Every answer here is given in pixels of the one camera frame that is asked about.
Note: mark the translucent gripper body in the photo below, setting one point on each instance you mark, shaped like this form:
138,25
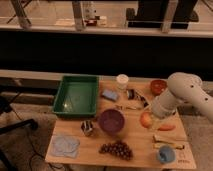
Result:
156,123

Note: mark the yellow red apple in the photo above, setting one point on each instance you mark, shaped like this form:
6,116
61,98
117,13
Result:
146,120

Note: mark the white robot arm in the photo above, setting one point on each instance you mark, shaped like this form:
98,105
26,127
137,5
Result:
181,87

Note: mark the orange red bowl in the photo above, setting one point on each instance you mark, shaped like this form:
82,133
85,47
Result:
158,86

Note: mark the purple bowl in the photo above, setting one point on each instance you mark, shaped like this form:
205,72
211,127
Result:
111,121

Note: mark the orange carrot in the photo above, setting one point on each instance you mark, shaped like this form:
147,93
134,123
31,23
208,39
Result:
167,127

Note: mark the blue round object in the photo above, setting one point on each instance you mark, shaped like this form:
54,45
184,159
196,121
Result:
165,155

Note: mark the small metal can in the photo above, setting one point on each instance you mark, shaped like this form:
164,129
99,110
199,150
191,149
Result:
130,94

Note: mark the small metal utensil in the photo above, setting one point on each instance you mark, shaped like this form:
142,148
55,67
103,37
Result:
126,108

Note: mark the bunch of dark grapes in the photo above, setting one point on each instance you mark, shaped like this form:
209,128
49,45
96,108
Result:
118,149

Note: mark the blue sponge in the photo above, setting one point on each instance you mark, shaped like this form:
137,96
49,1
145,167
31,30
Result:
110,95

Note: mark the white cup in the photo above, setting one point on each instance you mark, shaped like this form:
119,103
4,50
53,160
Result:
122,81

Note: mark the green plastic tray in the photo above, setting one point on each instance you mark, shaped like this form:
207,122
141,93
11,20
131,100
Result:
77,97

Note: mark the light blue cloth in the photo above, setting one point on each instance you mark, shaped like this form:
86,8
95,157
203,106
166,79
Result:
64,146

